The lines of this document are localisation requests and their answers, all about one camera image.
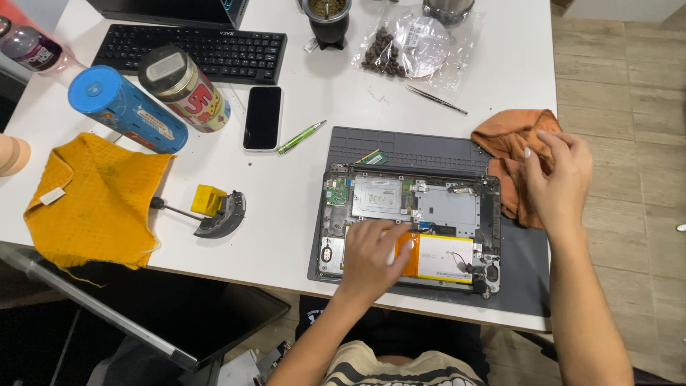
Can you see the black smartphone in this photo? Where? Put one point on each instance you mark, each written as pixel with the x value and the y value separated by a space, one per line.
pixel 262 118

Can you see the person's right hand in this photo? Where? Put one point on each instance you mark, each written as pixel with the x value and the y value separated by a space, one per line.
pixel 562 187

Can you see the green pen screwdriver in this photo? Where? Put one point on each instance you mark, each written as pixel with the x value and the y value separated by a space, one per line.
pixel 300 138

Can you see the purple drink bottle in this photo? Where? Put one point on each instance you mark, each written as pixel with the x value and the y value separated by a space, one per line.
pixel 29 48

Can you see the small paper wrapper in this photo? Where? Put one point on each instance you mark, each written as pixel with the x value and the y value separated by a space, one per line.
pixel 311 45

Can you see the yellow cloth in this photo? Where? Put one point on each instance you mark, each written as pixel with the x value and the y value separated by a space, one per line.
pixel 96 203

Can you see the black laptop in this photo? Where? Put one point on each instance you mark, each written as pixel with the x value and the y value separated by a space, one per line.
pixel 166 12

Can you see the person's black shirt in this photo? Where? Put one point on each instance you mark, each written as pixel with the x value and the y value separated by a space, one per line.
pixel 429 332

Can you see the black mate cup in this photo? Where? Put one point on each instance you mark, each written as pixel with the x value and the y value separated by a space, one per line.
pixel 328 24

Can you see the white paper sheet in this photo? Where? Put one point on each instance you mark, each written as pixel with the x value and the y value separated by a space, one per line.
pixel 238 371

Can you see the colourful printed tumbler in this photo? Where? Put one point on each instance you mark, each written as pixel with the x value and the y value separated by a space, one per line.
pixel 187 91

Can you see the steel cup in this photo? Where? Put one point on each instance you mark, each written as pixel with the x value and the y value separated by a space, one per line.
pixel 447 9

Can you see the blue cylindrical tin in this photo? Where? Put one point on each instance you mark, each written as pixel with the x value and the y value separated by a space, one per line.
pixel 128 112

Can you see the opened grey laptop base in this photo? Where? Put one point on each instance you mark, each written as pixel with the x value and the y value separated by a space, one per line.
pixel 450 206

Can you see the clear bag of brown beans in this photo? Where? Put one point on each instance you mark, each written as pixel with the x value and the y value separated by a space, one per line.
pixel 412 45

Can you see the yellow block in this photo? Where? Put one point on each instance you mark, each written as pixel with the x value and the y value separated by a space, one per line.
pixel 208 199

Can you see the person's left hand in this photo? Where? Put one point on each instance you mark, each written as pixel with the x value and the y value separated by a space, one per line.
pixel 370 268

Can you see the green memory module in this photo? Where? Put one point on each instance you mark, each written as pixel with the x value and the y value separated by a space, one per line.
pixel 372 157

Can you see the beige rounded object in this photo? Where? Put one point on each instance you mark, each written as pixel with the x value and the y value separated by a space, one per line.
pixel 12 155

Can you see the orange white laptop battery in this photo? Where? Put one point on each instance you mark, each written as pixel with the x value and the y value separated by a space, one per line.
pixel 445 257

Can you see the person's beige patterned shorts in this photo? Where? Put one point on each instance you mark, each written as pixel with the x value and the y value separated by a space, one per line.
pixel 386 370

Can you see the grey repair mat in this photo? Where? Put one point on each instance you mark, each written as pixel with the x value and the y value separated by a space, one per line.
pixel 407 143

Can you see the black screen panel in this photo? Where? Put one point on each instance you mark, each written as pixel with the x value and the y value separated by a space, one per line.
pixel 177 316

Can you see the metal tweezers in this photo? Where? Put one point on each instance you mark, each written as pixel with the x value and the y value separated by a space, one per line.
pixel 435 99

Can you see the orange-brown cloth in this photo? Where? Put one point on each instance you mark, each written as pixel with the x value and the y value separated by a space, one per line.
pixel 506 145

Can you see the black keyboard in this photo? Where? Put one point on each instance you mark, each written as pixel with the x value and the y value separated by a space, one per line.
pixel 203 51

